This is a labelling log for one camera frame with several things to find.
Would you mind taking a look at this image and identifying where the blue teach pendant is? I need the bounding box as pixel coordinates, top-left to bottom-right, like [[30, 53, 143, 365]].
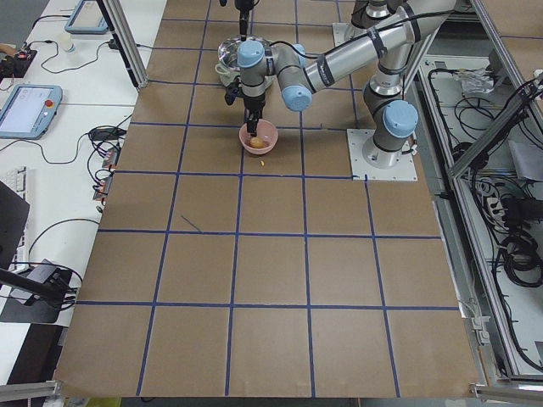
[[0, 84, 63, 140], [64, 0, 109, 35]]

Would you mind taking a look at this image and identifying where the near blue teach pendant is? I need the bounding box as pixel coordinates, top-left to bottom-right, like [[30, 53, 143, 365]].
[[0, 84, 63, 140]]

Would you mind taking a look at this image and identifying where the white keyboard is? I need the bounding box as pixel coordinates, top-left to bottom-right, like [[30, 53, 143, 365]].
[[1, 166, 28, 271]]

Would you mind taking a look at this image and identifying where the black monitor stand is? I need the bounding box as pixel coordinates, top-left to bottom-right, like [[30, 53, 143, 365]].
[[1, 184, 76, 324]]

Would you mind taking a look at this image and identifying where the far blue teach pendant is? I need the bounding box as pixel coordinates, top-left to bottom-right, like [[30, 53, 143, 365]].
[[64, 0, 109, 35]]

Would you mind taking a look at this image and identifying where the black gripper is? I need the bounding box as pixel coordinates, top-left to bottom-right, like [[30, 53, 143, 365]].
[[239, 8, 250, 36], [243, 86, 266, 134]]

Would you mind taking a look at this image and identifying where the steel pot with green base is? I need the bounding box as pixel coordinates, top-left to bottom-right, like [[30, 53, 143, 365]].
[[215, 36, 276, 91]]

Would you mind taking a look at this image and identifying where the aluminium frame post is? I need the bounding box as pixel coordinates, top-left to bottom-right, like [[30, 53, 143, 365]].
[[103, 0, 148, 89]]

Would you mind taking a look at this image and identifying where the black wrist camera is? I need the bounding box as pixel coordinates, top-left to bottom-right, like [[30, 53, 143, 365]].
[[224, 81, 241, 106]]

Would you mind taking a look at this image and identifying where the white paper cup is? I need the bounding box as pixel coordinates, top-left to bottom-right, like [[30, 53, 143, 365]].
[[59, 32, 76, 53]]

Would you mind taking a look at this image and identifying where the pink bowl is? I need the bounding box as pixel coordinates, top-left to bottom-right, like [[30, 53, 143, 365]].
[[238, 120, 278, 155]]

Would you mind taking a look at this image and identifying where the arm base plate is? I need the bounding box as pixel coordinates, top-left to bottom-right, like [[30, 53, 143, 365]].
[[347, 129, 417, 182], [332, 23, 356, 47]]

